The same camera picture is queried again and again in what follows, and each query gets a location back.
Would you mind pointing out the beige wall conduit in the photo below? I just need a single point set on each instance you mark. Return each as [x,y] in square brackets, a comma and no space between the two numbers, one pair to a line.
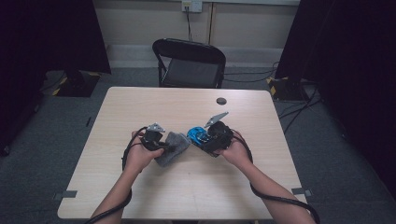
[211,21]

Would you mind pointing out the black folding chair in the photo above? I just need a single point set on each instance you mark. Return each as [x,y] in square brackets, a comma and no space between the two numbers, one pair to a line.
[190,73]

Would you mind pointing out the grey fluffy cloth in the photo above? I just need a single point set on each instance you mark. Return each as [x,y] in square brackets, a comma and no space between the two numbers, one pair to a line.
[176,148]

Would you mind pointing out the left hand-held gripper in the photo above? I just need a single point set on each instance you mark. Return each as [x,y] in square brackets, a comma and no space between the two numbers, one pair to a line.
[152,138]

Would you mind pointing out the black curtain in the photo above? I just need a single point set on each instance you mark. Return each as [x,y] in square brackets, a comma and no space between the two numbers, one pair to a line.
[46,31]
[358,62]

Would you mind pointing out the black stand base yellow tape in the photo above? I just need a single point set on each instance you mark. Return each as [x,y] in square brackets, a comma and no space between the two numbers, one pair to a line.
[77,87]
[286,90]

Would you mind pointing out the white wall outlet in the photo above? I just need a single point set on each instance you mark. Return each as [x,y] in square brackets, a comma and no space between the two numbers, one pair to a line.
[196,5]

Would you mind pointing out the grey tape strip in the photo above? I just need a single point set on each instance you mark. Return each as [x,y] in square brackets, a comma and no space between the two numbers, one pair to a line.
[300,191]
[67,194]

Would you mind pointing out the black and blue toy car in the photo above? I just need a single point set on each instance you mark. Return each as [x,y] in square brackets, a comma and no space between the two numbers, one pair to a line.
[196,135]

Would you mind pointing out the person's left hand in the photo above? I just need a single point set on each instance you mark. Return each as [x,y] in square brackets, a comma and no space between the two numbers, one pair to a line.
[140,157]

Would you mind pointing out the person's right hand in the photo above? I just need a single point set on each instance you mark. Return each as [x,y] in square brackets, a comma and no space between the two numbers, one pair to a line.
[238,152]

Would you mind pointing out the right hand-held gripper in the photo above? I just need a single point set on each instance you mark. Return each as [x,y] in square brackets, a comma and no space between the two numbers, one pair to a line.
[221,135]

